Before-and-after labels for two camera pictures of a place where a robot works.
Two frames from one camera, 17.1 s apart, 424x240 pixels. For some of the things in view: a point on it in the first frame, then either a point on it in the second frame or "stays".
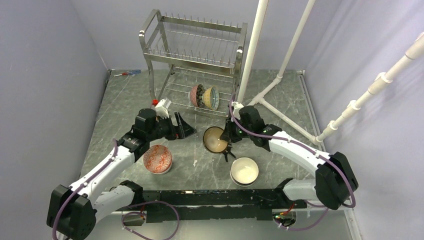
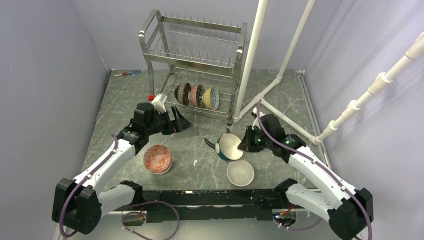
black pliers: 228,151 → 213,145
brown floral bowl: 196,95 stays
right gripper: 226,135 → 253,148
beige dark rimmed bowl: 212,140 → 181,93
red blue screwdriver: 132,72 stays
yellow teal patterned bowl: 210,98 stays
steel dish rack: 193,63 stays
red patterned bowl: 157,159 stays
